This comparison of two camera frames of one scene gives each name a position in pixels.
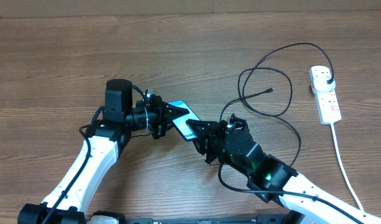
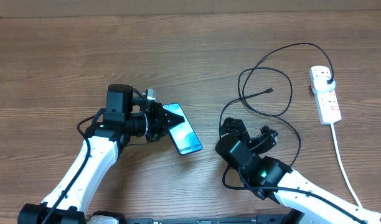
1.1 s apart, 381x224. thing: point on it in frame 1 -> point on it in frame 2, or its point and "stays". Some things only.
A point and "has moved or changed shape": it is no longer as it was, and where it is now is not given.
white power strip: (327, 103) stays
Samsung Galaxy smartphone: (180, 123) has moved or changed shape
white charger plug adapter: (320, 84) stays
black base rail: (259, 219) stays
